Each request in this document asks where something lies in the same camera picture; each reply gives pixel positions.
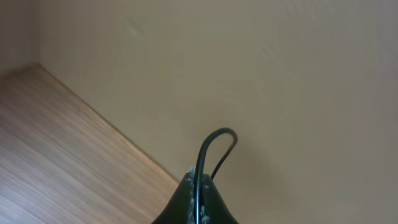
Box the thin black usb cable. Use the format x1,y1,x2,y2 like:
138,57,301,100
192,127,239,224

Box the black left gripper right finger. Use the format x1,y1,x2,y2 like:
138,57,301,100
200,174,238,224

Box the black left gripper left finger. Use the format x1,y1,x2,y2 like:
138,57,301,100
152,167,195,224

